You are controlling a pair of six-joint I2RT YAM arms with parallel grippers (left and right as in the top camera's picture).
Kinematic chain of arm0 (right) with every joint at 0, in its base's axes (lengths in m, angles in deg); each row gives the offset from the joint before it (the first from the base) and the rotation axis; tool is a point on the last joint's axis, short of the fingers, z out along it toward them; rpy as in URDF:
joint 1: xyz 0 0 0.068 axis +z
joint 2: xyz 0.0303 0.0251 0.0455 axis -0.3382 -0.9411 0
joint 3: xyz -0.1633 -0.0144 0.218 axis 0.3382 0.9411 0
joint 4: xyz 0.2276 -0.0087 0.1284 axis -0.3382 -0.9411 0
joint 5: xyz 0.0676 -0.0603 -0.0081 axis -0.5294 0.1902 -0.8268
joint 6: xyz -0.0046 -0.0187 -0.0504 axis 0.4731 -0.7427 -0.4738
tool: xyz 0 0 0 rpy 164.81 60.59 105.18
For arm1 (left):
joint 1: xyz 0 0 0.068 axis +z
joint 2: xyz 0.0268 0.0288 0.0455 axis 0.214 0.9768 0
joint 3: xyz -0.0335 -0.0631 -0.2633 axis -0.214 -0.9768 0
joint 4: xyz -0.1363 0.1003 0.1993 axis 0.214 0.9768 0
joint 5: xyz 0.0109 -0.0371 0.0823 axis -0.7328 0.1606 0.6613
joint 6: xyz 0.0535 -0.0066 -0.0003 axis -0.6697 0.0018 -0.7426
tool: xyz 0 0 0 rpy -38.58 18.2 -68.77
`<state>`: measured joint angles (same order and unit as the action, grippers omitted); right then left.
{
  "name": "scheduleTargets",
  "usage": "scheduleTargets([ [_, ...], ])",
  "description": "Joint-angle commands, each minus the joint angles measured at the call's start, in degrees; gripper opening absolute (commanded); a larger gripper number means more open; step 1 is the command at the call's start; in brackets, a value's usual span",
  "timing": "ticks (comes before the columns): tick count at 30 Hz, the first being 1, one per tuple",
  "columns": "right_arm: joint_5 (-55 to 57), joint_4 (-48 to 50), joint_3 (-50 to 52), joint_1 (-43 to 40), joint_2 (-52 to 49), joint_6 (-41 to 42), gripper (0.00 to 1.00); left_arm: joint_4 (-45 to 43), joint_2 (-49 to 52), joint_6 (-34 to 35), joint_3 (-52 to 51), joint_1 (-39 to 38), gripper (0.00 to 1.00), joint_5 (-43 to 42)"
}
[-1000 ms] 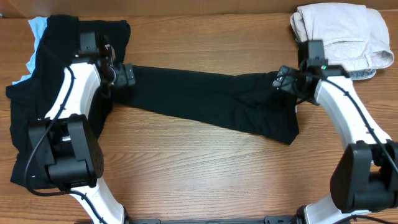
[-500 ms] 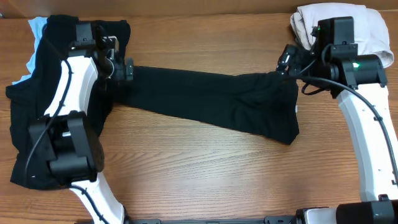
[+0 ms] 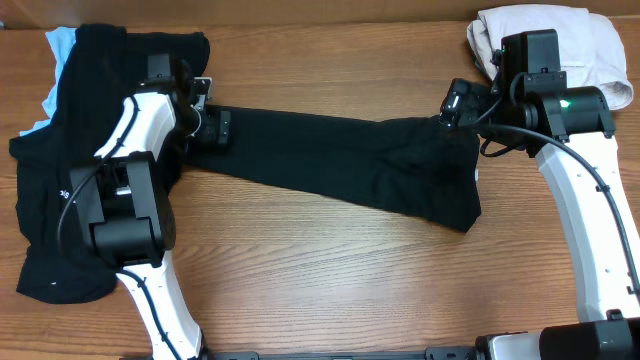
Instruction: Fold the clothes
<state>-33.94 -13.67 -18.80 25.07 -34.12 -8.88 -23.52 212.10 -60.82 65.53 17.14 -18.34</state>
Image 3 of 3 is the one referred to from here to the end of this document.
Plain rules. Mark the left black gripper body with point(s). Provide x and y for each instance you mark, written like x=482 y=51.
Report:
x=215 y=127

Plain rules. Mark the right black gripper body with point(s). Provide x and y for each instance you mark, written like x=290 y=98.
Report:
x=454 y=107

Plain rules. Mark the black t-shirt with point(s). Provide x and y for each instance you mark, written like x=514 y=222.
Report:
x=413 y=166

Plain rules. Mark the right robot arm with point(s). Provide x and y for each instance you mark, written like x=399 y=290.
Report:
x=570 y=133

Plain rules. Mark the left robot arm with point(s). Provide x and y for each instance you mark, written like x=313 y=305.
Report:
x=123 y=207

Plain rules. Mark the black polo shirt with logo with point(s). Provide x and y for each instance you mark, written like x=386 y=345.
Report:
x=105 y=64

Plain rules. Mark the folded beige trousers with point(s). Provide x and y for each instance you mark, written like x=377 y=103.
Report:
x=591 y=50

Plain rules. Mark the light blue garment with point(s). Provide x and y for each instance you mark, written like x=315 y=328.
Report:
x=61 y=42

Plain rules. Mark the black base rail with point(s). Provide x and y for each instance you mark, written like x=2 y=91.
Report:
x=430 y=353

